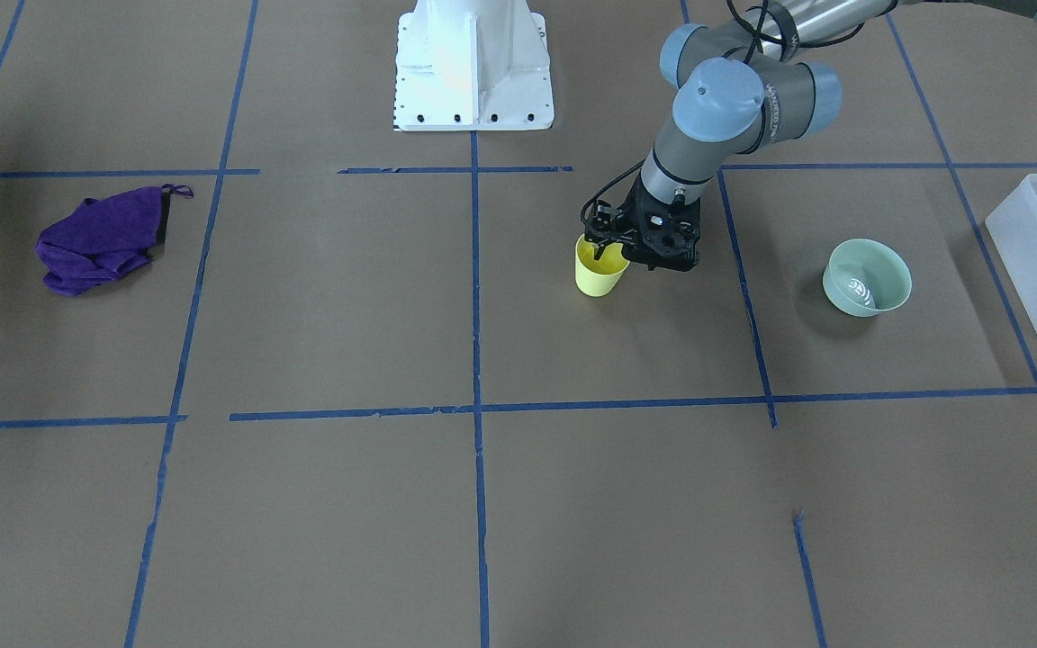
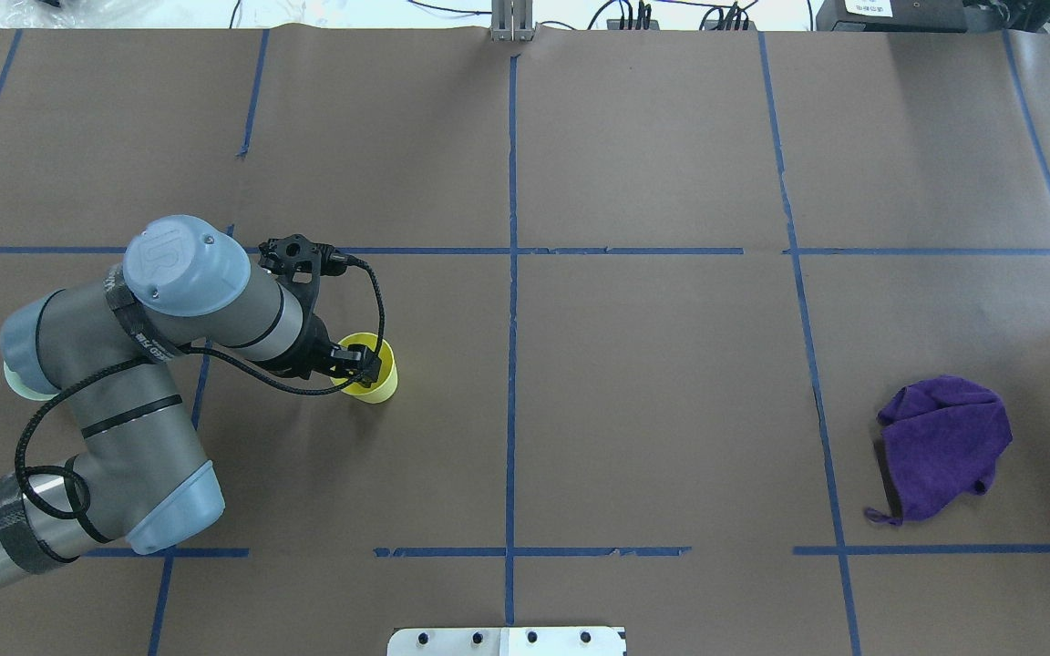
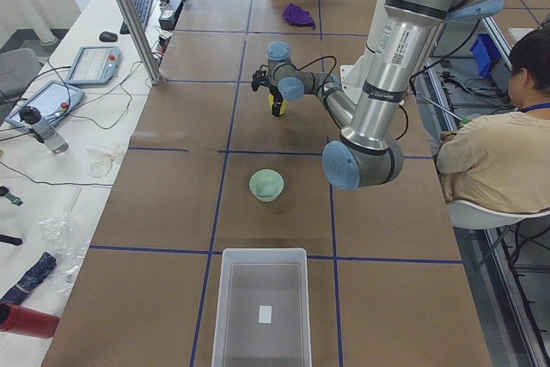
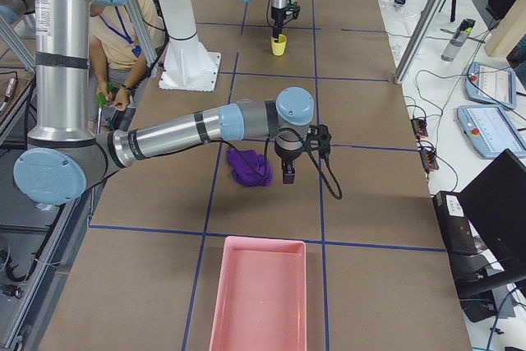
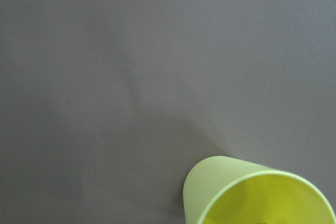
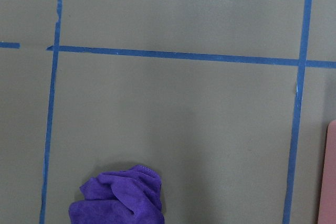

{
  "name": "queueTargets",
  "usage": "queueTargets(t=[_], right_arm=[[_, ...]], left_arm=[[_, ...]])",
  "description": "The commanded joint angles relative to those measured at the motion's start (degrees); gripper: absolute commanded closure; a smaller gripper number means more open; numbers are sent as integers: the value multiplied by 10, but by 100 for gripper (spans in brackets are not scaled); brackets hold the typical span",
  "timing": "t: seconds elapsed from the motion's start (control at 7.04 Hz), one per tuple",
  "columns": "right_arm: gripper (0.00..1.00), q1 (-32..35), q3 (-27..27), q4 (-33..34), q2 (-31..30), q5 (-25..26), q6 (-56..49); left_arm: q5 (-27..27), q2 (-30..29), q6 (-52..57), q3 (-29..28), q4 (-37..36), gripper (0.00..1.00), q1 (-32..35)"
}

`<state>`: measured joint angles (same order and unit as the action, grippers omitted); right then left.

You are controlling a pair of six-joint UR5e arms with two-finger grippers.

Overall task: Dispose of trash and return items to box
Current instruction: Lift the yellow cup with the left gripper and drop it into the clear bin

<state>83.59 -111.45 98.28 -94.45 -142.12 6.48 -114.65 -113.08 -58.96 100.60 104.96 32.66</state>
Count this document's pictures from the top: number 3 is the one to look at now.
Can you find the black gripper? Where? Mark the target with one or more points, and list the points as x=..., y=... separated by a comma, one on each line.
x=277, y=106

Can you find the yellow plastic cup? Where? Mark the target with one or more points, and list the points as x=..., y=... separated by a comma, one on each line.
x=282, y=107

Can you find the light green bowl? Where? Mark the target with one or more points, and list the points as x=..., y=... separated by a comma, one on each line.
x=266, y=185

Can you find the purple cloth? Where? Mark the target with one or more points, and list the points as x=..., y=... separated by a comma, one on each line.
x=297, y=16

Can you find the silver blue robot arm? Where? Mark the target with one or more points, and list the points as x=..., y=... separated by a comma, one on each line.
x=366, y=154

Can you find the black power box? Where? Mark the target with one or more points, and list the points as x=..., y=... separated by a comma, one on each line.
x=170, y=14

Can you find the translucent white plastic box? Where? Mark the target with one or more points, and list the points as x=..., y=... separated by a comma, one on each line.
x=263, y=308

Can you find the black keyboard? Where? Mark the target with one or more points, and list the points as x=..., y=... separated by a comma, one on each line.
x=143, y=9

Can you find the black computer mouse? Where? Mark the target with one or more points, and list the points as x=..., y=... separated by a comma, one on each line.
x=107, y=36

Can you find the white crumpled cloth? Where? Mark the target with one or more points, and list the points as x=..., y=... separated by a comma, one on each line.
x=101, y=158

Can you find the teach pendant far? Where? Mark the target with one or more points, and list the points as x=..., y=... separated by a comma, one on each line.
x=94, y=66

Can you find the teach pendant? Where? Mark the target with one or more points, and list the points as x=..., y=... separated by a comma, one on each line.
x=94, y=66
x=54, y=101

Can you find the white chair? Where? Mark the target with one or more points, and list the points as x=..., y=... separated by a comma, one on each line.
x=467, y=215

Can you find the blue storage bin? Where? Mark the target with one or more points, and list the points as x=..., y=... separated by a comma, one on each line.
x=485, y=53

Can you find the teach pendant near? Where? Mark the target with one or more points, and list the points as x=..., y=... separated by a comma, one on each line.
x=54, y=101

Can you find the seated person beige shirt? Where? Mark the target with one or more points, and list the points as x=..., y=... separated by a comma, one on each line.
x=501, y=161

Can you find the clear water bottle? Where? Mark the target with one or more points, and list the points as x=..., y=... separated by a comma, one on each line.
x=43, y=129

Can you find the crumpled clear plastic wrap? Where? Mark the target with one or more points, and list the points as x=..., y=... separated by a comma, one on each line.
x=64, y=244

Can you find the folded blue umbrella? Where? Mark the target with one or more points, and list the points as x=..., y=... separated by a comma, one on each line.
x=30, y=280

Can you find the red thermos bottle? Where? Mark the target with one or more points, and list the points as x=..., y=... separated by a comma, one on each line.
x=29, y=322

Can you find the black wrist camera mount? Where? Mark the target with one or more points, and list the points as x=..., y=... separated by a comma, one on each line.
x=259, y=79

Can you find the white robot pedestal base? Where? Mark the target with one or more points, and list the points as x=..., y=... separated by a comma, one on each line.
x=352, y=79

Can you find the aluminium frame post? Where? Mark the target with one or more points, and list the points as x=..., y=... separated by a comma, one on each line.
x=139, y=40

